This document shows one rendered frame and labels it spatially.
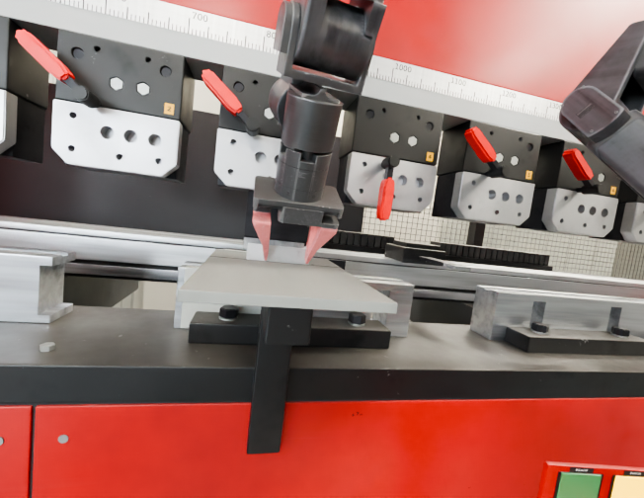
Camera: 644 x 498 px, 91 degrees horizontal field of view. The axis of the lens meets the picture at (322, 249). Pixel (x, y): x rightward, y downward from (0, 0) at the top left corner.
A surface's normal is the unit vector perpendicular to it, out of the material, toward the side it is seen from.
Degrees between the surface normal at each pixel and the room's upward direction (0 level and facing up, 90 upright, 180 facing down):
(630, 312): 90
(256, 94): 90
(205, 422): 90
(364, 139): 90
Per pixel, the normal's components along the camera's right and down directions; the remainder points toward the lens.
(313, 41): 0.25, 0.72
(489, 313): -0.97, -0.10
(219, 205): 0.22, 0.11
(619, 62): -0.84, -0.18
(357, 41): 0.33, 0.46
